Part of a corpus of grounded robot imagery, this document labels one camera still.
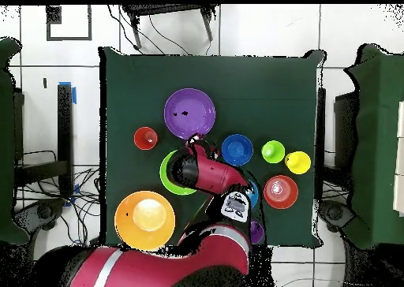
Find purple plastic bowl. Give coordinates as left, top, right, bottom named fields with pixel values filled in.
left=163, top=88, right=217, bottom=140

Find green plastic bowl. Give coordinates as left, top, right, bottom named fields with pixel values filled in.
left=159, top=149, right=198, bottom=196

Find dark blue plastic bowl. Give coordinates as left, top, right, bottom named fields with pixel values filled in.
left=220, top=133, right=254, bottom=167

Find red plastic cup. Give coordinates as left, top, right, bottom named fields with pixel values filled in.
left=133, top=126, right=159, bottom=151

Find light blue plastic bowl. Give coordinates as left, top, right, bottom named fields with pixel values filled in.
left=245, top=179, right=260, bottom=209

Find green plastic cup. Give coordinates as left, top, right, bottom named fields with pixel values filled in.
left=260, top=140, right=286, bottom=165

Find dark green tablecloth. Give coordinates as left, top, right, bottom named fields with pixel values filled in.
left=98, top=46, right=326, bottom=248

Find large yellow plastic bowl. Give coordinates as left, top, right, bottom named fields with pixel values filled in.
left=114, top=190, right=177, bottom=252

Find orange-red plastic bowl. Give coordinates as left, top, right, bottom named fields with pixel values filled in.
left=263, top=174, right=300, bottom=211

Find yellow plastic cup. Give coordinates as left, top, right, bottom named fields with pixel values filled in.
left=284, top=150, right=312, bottom=176

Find purple plastic cup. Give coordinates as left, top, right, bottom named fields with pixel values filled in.
left=249, top=218, right=265, bottom=245

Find blue tape strip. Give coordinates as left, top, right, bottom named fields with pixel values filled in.
left=58, top=80, right=77, bottom=106

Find black metal stool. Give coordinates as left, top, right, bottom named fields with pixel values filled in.
left=121, top=4, right=219, bottom=51

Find black chair base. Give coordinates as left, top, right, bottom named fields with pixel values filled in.
left=318, top=199, right=356, bottom=233
left=12, top=198, right=67, bottom=234

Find green cloth side table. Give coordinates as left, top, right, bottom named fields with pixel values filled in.
left=345, top=43, right=404, bottom=250
left=0, top=37, right=31, bottom=245

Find white boxes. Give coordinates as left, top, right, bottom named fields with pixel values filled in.
left=392, top=100, right=404, bottom=217

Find tangle of floor cables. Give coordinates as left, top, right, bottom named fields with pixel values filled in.
left=13, top=149, right=102, bottom=247

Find black table frame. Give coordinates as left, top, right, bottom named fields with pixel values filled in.
left=316, top=88, right=327, bottom=199
left=13, top=84, right=74, bottom=197

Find black square floor frame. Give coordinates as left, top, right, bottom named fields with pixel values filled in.
left=46, top=5, right=93, bottom=42

